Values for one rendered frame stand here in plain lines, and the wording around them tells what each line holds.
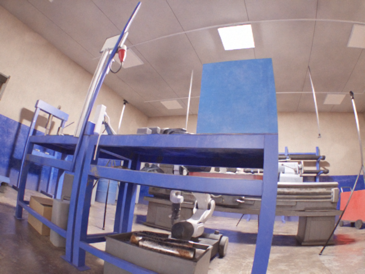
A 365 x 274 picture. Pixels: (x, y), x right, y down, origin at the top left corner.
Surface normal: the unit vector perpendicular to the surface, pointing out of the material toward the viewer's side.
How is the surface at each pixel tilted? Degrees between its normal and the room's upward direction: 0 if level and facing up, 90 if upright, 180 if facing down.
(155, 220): 90
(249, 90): 90
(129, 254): 90
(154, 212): 90
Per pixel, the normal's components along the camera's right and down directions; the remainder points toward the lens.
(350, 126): -0.39, -0.31
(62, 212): 0.81, -0.07
